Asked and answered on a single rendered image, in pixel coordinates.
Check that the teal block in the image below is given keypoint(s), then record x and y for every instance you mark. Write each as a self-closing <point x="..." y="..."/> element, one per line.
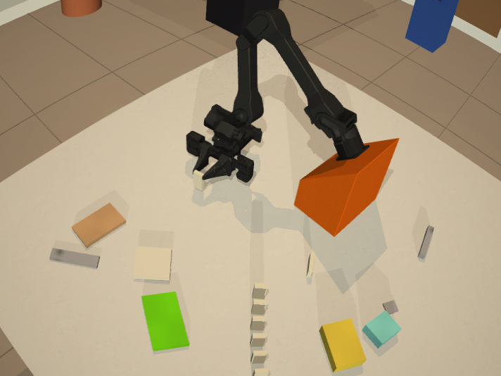
<point x="381" y="329"/>

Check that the green flat rectangular block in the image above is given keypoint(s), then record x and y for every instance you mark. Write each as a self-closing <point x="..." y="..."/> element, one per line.
<point x="164" y="321"/>

